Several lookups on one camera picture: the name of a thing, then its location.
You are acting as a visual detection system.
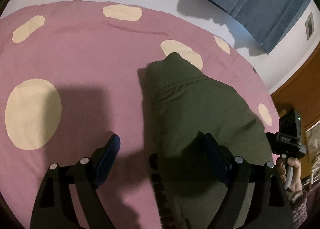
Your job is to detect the olive green bomber jacket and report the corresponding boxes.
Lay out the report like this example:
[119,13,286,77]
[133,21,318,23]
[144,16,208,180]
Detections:
[138,53,272,228]

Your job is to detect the patterned purple sleeve forearm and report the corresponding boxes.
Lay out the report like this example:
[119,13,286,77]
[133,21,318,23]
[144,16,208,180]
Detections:
[286,190,308,228]

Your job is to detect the person right hand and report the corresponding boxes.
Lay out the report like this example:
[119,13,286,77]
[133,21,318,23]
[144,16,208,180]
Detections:
[276,157,302,192]

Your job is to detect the beige quilted headboard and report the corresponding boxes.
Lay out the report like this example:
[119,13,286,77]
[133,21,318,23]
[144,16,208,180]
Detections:
[306,123,320,169]

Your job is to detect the white chair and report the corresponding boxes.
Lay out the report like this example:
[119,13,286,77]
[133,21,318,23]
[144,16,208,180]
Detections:
[302,174,319,192]

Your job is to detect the brown wooden door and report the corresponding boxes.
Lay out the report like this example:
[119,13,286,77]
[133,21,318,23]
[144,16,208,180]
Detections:
[269,44,320,179]

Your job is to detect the pink polka dot bedsheet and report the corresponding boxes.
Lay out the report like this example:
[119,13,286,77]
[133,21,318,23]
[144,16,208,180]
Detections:
[1,1,279,228]

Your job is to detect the black camera box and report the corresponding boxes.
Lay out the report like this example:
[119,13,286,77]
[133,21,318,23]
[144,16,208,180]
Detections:
[279,108,302,141]

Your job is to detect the wall vent plate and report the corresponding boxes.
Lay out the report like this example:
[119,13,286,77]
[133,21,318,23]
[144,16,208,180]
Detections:
[305,12,315,40]

